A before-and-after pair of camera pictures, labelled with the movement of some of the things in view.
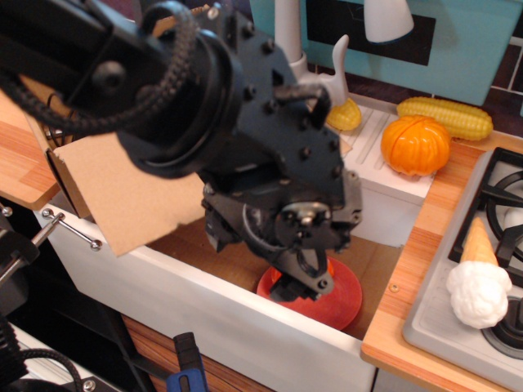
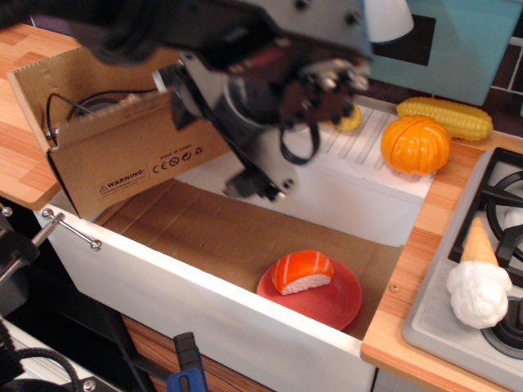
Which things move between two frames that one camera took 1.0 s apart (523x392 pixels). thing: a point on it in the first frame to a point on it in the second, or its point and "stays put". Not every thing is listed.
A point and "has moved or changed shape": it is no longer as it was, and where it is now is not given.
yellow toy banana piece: (345, 117) stays put
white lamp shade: (387, 20) stays put
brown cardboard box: (127, 199) has moved or changed shape
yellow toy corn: (463, 122) stays put
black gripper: (297, 236) to (270, 111)
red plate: (340, 306) stays put
